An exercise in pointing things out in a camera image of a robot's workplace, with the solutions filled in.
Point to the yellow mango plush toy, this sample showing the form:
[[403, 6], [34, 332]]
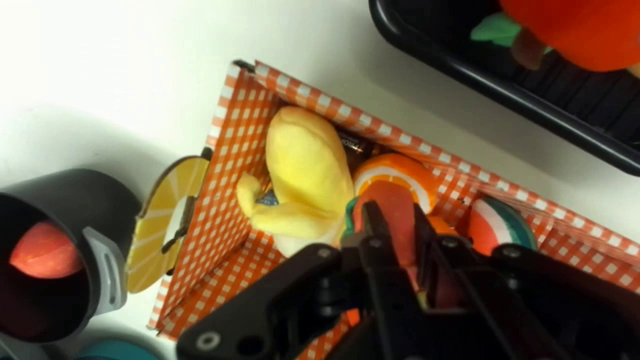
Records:
[[305, 170]]

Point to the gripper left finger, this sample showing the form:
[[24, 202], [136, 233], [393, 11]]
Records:
[[300, 295]]

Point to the orange slice plush toy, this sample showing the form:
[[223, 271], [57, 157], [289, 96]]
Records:
[[400, 172]]

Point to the black tray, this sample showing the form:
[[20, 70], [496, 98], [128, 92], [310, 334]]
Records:
[[575, 95]]

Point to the teal round lid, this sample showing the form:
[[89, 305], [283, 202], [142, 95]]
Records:
[[115, 351]]

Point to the black cup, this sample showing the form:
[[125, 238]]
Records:
[[75, 200]]

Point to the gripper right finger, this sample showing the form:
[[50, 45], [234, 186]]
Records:
[[540, 295]]

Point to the watermelon slice plush toy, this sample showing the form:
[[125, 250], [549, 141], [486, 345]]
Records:
[[492, 225]]

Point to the dark brown packet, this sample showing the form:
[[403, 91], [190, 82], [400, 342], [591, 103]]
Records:
[[356, 147]]

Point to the red ball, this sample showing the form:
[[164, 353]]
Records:
[[45, 250]]

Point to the orange plush fruit with leaf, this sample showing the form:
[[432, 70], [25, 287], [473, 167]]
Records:
[[590, 30]]

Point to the yellow lemon slice paper flap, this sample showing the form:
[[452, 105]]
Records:
[[160, 220]]

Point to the orange checkered cardboard box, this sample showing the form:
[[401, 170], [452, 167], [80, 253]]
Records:
[[235, 145]]

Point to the red and green plush fruit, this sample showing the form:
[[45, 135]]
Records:
[[395, 215]]

